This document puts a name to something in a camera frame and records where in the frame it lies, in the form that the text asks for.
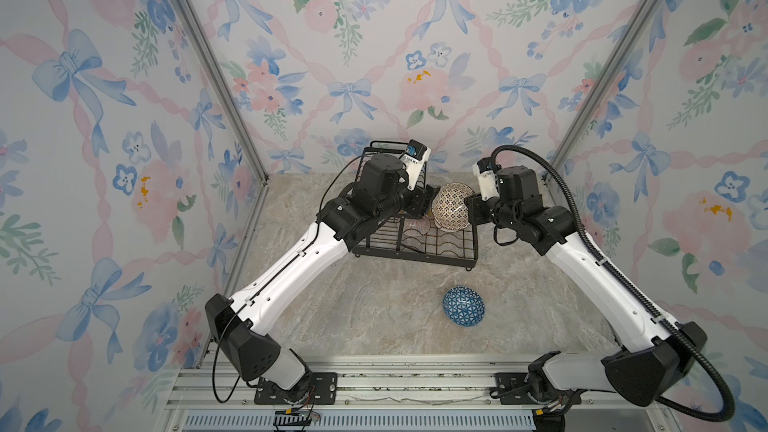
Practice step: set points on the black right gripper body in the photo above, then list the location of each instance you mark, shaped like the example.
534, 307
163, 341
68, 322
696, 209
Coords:
481, 213

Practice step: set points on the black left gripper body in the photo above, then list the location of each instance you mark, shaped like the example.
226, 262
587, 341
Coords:
415, 203

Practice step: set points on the white dotted pattern bowl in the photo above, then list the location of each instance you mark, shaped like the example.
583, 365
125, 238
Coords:
450, 213

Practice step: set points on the blue triangle pattern bowl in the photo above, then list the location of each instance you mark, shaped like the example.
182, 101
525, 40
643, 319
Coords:
463, 306

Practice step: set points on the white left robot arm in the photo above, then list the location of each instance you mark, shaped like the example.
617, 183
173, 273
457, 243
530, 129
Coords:
388, 185

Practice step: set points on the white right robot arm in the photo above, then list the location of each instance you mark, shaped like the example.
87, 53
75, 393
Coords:
646, 361

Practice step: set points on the black wire dish rack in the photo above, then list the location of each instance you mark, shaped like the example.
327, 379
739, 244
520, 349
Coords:
458, 249

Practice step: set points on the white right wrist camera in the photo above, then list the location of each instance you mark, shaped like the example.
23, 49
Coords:
485, 174

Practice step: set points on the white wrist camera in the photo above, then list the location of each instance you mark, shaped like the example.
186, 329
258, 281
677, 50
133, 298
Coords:
485, 174
415, 158

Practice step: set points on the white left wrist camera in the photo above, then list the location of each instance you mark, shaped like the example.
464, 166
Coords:
415, 158

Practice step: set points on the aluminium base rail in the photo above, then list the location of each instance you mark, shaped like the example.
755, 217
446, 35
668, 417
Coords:
436, 392

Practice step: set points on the aluminium right corner post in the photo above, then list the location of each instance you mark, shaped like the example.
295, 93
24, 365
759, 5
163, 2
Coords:
640, 20

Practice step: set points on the aluminium corner post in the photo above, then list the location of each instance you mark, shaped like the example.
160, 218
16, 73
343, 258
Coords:
640, 20
211, 69

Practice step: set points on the aluminium left corner post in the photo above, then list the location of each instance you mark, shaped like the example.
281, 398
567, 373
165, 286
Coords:
211, 69

